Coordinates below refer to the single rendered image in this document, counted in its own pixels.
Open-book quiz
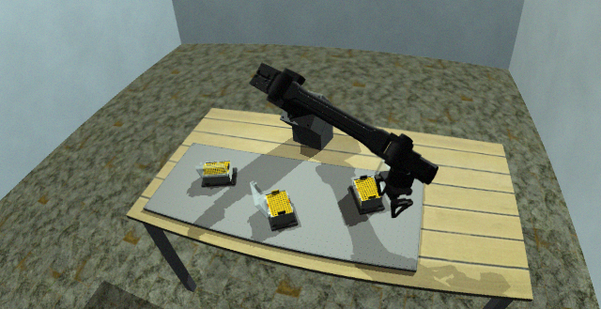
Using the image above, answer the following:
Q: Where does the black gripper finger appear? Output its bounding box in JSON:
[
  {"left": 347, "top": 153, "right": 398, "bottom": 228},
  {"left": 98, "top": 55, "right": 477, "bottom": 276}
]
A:
[
  {"left": 374, "top": 174, "right": 385, "bottom": 196},
  {"left": 391, "top": 199, "right": 413, "bottom": 218}
]

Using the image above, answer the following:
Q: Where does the yellow perforated plate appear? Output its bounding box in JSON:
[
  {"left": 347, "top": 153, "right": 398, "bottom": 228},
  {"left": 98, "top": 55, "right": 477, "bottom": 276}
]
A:
[
  {"left": 354, "top": 175, "right": 379, "bottom": 201},
  {"left": 220, "top": 162, "right": 230, "bottom": 172},
  {"left": 266, "top": 190, "right": 292, "bottom": 216}
]

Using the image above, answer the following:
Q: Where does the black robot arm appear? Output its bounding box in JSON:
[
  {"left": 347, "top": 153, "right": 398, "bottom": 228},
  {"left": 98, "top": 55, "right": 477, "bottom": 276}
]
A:
[{"left": 249, "top": 63, "right": 439, "bottom": 189}]

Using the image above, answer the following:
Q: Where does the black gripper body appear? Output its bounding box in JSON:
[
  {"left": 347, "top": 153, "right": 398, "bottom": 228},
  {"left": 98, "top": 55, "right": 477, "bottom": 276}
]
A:
[{"left": 378, "top": 167, "right": 412, "bottom": 207}]

